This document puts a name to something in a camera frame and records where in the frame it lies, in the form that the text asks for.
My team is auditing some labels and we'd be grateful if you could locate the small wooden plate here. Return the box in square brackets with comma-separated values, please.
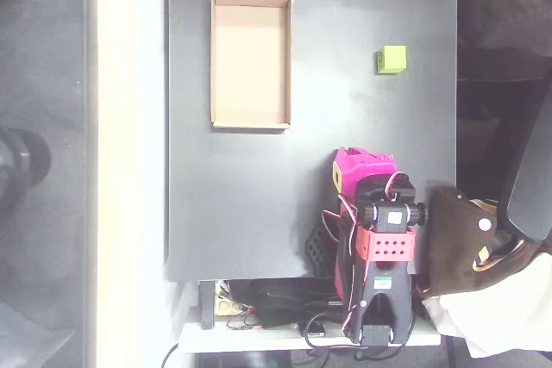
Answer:
[215, 292, 241, 316]

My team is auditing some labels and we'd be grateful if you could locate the brown bag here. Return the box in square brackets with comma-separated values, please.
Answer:
[415, 185, 552, 300]

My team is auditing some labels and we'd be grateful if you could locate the black hanging cable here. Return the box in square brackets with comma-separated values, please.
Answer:
[161, 341, 180, 368]

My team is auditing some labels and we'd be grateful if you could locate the dark brown garment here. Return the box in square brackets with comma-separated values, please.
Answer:
[456, 0, 552, 83]

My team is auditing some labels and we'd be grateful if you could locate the green cube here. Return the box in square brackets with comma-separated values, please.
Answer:
[373, 45, 408, 75]

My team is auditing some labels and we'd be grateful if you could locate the black power adapter bundle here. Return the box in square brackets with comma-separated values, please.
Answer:
[253, 279, 346, 329]

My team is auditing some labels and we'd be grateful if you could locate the open cardboard box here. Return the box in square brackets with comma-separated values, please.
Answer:
[210, 0, 294, 131]

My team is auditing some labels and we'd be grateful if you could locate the black chair back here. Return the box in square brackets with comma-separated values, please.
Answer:
[502, 78, 552, 243]

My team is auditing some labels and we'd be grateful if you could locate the black plug connector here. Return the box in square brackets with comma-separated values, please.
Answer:
[300, 318, 328, 339]

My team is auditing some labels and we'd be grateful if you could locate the white cloth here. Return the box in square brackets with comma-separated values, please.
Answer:
[420, 251, 552, 359]

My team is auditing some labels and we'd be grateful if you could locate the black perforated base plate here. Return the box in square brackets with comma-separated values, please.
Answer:
[304, 217, 342, 278]

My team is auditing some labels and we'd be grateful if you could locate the small wired circuit board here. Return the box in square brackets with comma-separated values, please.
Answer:
[226, 315, 263, 332]

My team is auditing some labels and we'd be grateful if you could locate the white shelf board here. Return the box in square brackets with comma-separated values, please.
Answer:
[179, 281, 442, 354]

